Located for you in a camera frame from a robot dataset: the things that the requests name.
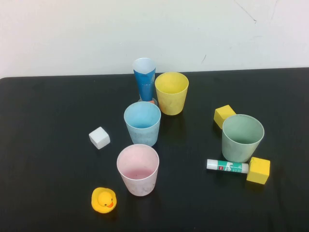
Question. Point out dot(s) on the clear plastic cone holder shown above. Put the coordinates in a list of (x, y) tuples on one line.
[(155, 102)]

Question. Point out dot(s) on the light blue plastic cup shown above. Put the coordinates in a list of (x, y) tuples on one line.
[(143, 135)]

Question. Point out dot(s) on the white cube block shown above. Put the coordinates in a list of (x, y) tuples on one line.
[(99, 137)]

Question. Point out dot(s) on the yellow rubber duck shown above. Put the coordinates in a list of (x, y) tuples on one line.
[(104, 200)]

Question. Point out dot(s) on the blue paper cone cup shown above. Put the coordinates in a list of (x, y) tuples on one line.
[(144, 84)]

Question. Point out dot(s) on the yellow plastic cup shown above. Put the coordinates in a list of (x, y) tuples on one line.
[(172, 104)]

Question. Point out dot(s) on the green plastic cup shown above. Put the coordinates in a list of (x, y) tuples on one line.
[(237, 152)]

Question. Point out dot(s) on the white green glue stick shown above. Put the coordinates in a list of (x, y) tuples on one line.
[(227, 166)]

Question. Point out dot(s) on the pink plastic cup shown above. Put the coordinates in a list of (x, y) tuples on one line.
[(138, 184)]

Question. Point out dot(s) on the yellow cube block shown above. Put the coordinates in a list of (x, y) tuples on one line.
[(258, 172), (223, 113)]

